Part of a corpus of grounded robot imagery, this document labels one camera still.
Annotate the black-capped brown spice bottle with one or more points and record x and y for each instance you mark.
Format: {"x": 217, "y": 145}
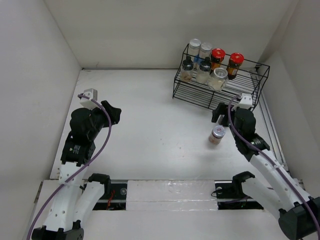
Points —
{"x": 186, "y": 70}

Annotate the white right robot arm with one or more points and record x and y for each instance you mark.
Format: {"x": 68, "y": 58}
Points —
{"x": 296, "y": 211}

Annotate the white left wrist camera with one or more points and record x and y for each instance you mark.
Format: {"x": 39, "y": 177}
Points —
{"x": 88, "y": 98}

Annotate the white-lid spice jar front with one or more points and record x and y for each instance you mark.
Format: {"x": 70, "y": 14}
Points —
{"x": 217, "y": 134}

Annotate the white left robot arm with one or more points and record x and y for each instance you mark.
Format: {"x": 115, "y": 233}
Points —
{"x": 64, "y": 213}

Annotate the black-capped white powder bottle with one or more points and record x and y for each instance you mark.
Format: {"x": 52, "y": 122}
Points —
{"x": 203, "y": 71}

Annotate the silver-capped blue-label shaker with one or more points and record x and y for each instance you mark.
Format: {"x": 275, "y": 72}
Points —
{"x": 205, "y": 51}
{"x": 193, "y": 50}

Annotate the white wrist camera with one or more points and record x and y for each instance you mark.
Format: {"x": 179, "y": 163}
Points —
{"x": 245, "y": 101}
{"x": 88, "y": 98}

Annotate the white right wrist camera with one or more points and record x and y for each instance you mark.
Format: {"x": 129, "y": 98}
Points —
{"x": 245, "y": 101}

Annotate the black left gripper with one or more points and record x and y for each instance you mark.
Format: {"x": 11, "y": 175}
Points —
{"x": 114, "y": 112}

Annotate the red-capped dark sauce bottle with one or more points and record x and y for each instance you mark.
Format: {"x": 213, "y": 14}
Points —
{"x": 217, "y": 57}

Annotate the red-lid brown sauce jar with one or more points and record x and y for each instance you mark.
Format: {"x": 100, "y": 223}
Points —
{"x": 235, "y": 61}

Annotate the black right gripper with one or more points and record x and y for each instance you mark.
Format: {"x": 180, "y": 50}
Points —
{"x": 220, "y": 109}

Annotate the black wire shelf rack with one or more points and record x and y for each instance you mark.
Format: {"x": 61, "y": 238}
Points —
{"x": 247, "y": 81}

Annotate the clear glass jar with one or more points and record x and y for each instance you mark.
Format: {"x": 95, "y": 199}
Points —
{"x": 218, "y": 79}

